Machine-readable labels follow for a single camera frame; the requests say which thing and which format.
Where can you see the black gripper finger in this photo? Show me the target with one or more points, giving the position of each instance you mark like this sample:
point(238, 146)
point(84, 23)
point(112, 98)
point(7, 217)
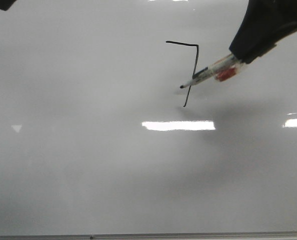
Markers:
point(264, 24)
point(6, 4)

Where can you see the whiteboard marker pen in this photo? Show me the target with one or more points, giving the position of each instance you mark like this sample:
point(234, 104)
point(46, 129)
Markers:
point(221, 70)

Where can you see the white whiteboard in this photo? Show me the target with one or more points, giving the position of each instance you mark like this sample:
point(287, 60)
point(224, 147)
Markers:
point(96, 136)

